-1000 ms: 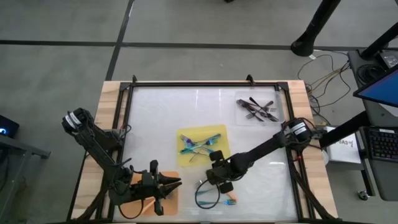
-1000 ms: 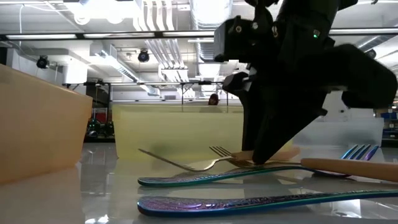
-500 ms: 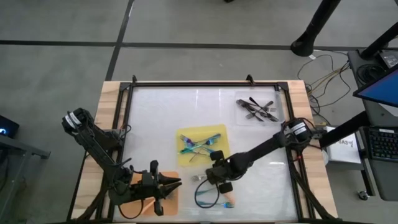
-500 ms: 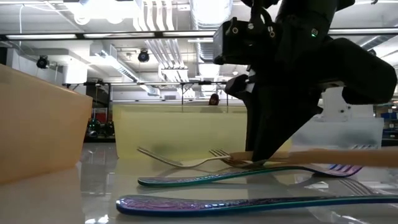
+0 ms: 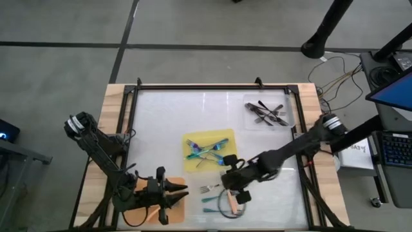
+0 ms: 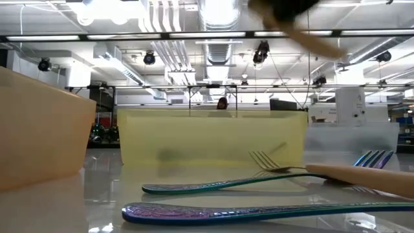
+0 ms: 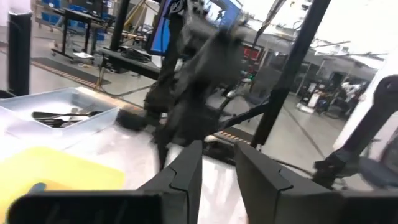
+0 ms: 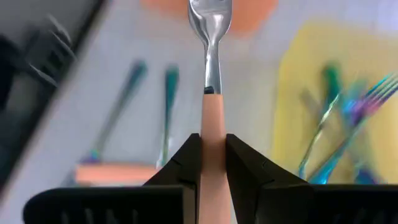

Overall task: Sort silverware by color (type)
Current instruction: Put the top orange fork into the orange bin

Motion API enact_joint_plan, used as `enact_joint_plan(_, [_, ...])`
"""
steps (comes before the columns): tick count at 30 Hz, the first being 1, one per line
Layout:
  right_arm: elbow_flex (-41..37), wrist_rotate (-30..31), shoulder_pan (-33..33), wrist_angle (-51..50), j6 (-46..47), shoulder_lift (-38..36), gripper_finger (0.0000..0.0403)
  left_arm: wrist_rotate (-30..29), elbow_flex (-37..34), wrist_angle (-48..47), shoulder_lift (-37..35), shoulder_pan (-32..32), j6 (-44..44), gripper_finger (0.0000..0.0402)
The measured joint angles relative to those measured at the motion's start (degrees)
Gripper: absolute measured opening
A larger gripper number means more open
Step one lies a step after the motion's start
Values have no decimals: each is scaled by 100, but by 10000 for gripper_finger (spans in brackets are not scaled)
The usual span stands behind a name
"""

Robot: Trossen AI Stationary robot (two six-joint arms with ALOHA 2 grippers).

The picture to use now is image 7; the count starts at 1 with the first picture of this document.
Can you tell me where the gray side desk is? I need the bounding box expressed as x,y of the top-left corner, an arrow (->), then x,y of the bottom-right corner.
98,46 -> 162,81

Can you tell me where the black slanted pole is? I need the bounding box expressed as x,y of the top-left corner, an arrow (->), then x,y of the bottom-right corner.
250,0 -> 332,149

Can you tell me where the monitor with blue screen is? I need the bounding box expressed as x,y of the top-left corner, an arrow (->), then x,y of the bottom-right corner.
145,0 -> 243,57

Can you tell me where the iridescent teal blue fork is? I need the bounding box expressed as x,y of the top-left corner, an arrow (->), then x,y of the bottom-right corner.
26,182 -> 47,195

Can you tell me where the yellow mat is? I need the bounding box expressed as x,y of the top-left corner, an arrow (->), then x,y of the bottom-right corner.
0,146 -> 126,218

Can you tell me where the black monitor stand pole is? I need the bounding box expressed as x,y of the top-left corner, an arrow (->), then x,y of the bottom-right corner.
108,0 -> 132,53

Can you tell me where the black desk with monitor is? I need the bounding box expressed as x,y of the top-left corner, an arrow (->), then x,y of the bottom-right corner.
51,6 -> 105,60

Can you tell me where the white flat panel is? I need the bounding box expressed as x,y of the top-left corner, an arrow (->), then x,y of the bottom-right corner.
73,51 -> 94,60

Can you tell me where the black curved stand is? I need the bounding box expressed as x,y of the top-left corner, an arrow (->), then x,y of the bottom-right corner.
312,73 -> 398,191

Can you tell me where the black floor mat orange edge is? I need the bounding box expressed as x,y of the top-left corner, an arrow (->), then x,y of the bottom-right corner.
30,57 -> 112,90

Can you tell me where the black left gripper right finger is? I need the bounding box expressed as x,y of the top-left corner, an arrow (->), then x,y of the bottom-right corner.
234,141 -> 343,224

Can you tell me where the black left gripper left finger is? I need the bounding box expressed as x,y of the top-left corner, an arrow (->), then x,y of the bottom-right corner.
136,139 -> 204,224

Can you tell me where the shelf with blue bins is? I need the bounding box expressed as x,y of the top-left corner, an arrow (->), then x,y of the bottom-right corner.
34,0 -> 63,32

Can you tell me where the clear plastic bin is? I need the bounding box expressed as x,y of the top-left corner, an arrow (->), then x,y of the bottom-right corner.
0,86 -> 121,144

